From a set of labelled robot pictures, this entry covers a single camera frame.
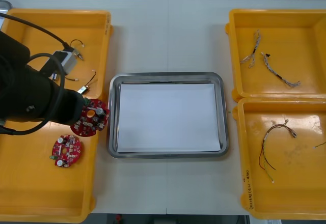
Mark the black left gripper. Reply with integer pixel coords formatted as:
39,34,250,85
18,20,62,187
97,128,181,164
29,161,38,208
49,85,88,127

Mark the round red circuit board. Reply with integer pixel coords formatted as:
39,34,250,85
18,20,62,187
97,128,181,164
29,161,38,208
48,134,84,168
70,98,111,138

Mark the steel tray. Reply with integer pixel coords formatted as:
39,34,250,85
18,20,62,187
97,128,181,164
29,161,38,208
106,71,229,160

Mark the yellow-orange plastic bin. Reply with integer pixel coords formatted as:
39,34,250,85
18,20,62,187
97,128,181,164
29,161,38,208
232,97,326,221
225,8,326,100
0,8,115,100
0,93,108,224

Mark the white paper sheet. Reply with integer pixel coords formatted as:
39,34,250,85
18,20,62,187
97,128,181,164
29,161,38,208
116,82,222,154

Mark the metal solenoid with black cable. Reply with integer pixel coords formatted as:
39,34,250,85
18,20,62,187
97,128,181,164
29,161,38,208
50,72,79,82
77,69,98,95
70,39,86,62

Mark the twisted grey-white wire harness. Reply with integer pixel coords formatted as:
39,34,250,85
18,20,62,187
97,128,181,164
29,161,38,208
239,29,261,69
261,52,302,87

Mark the multicolour loose wire harness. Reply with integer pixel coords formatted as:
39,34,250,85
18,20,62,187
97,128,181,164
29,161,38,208
258,120,299,184

